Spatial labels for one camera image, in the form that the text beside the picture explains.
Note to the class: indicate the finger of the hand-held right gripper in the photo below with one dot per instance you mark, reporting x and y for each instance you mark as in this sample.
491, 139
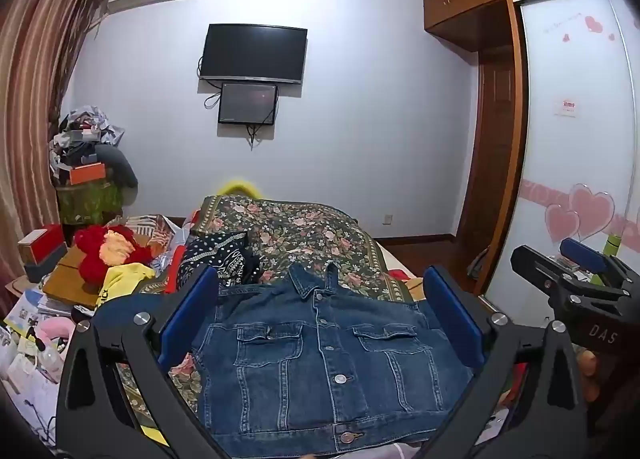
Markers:
582, 255
532, 266

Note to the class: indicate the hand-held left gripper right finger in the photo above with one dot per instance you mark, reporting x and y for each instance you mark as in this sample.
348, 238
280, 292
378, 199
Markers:
452, 309

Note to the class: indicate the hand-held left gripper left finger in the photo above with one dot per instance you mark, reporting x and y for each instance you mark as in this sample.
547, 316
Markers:
187, 309

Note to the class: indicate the blue denim jacket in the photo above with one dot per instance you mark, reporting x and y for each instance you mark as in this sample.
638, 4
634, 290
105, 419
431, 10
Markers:
320, 364

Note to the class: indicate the grey clothes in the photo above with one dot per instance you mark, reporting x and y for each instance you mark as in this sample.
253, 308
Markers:
477, 266

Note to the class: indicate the green bottle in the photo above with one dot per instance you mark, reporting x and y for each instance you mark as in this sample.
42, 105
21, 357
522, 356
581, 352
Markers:
612, 244

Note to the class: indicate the orange plush toy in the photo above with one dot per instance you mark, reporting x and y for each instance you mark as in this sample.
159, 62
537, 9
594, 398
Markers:
589, 374

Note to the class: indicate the black white-patterned cloth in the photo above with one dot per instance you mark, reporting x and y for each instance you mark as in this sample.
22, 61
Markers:
220, 249

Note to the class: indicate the yellow garment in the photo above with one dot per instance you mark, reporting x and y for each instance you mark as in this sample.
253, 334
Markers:
120, 279

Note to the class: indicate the striped plastic bag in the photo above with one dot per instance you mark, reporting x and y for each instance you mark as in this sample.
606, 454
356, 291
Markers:
150, 231

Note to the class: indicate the white heart-print sliding door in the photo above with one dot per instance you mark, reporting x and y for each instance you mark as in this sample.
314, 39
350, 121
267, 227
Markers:
565, 164

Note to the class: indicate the red plush toy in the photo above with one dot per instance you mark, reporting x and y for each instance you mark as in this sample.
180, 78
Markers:
92, 254

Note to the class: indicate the brown cardboard box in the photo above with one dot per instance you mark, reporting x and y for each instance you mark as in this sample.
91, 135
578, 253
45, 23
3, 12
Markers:
70, 274

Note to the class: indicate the yellow cloth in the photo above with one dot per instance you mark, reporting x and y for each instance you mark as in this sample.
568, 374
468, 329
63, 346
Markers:
237, 187

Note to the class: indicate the pink neck pillow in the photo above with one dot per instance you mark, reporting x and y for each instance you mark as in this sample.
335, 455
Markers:
52, 329

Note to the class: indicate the dark floral blanket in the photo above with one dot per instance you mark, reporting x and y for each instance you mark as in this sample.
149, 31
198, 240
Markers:
310, 234

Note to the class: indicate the green patterned bag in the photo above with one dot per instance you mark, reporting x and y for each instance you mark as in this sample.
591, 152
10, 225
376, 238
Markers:
85, 204

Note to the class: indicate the red white door sticker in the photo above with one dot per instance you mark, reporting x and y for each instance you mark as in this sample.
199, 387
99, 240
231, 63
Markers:
567, 108

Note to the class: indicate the red box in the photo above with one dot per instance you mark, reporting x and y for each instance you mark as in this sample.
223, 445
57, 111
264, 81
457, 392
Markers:
47, 239

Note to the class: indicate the grey plush pillow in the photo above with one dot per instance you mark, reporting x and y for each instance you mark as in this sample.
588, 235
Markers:
117, 164

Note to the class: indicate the picture book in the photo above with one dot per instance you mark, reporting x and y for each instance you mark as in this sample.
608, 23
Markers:
22, 314

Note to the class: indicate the orange box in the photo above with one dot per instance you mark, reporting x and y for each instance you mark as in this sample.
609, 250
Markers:
87, 174

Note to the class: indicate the white paper bag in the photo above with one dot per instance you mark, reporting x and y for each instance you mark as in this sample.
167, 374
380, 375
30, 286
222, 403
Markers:
30, 384

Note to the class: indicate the brown striped curtain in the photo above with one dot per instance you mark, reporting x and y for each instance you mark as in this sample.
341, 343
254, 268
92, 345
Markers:
30, 89

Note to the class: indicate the small black wall monitor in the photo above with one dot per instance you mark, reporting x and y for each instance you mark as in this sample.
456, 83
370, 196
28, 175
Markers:
247, 104

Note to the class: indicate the black wall television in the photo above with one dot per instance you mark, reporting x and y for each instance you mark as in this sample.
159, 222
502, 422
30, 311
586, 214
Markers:
252, 54

